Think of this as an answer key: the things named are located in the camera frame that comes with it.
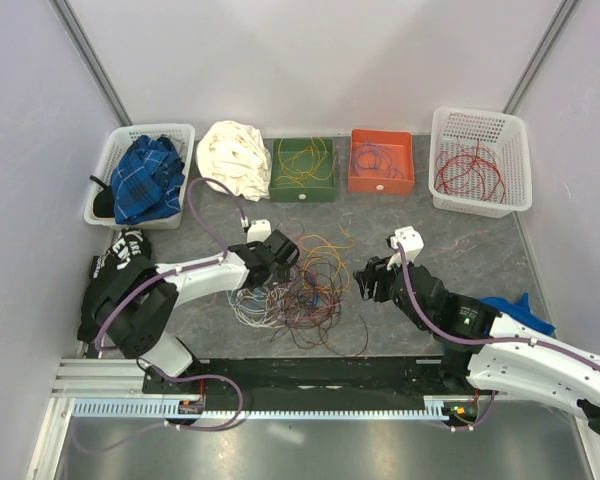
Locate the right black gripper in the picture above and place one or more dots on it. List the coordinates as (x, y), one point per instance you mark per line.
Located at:
(374, 270)

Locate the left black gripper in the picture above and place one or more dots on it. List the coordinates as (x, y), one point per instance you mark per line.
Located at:
(281, 273)

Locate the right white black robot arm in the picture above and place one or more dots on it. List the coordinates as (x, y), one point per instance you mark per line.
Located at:
(485, 348)

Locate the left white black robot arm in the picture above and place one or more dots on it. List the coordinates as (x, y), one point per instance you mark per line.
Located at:
(130, 299)

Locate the green drawer box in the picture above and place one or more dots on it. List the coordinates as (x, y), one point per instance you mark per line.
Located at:
(303, 170)

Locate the cream white cloth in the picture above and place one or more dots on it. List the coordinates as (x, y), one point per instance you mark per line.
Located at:
(235, 155)

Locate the orange drawer box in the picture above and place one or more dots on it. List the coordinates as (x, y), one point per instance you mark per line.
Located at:
(381, 162)

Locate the black printed t-shirt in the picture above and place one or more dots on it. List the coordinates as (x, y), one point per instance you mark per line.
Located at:
(127, 244)

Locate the blue plaid cloth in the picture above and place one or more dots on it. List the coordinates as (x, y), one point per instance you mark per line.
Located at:
(147, 181)

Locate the left white plastic basket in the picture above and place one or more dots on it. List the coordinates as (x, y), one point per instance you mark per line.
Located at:
(183, 135)

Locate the white plastic basket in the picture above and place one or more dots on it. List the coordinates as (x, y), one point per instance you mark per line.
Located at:
(479, 163)
(183, 135)

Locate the right white plastic basket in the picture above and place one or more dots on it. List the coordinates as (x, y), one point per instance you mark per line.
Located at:
(479, 163)

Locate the black cloth in basket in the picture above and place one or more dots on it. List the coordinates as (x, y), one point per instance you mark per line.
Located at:
(103, 203)

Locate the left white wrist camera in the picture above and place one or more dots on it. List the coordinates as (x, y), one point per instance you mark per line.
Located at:
(255, 230)

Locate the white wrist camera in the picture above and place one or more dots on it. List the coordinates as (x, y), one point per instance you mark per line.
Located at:
(255, 230)
(407, 239)

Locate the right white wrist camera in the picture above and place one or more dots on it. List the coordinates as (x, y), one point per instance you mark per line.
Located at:
(407, 239)

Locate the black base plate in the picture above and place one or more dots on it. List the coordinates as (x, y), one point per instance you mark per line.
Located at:
(409, 375)

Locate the light blue cable duct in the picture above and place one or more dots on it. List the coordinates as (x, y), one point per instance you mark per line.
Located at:
(431, 410)

